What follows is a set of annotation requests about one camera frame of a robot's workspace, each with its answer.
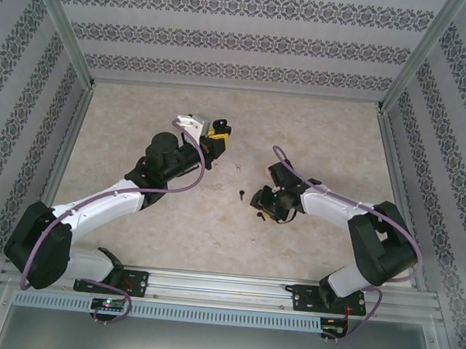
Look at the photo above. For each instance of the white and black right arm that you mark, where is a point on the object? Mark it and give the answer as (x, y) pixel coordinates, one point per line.
(333, 209)

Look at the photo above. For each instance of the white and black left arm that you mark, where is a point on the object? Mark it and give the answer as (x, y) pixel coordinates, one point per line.
(102, 203)

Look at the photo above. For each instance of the small black screw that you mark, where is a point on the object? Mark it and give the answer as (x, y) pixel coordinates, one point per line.
(241, 194)

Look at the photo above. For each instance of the right circuit board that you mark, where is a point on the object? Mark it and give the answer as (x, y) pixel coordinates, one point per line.
(331, 328)

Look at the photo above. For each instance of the circuit board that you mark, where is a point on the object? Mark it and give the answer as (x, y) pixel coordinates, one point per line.
(331, 328)
(109, 304)

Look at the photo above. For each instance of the left circuit board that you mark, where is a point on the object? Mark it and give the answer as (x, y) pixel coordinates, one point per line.
(109, 304)

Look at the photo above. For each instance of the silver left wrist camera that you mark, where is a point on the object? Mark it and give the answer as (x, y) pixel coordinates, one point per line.
(201, 122)

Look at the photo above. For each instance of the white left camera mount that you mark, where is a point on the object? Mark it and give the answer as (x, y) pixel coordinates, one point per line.
(188, 124)

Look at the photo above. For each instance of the thin aluminium wall rail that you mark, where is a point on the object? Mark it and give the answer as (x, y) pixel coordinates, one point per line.
(237, 91)

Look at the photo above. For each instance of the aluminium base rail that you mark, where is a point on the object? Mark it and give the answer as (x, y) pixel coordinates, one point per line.
(222, 289)

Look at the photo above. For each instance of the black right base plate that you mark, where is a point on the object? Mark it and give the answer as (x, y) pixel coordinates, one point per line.
(307, 299)

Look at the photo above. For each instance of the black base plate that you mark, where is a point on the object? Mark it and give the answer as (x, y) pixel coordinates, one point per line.
(307, 299)
(138, 283)

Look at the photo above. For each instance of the aluminium side rail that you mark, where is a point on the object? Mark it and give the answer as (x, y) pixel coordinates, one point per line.
(75, 126)
(396, 178)

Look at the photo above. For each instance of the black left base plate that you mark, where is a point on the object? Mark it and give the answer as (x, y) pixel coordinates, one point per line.
(138, 283)

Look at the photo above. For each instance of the aluminium frame post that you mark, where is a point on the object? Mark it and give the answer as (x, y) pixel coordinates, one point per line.
(68, 22)
(418, 56)

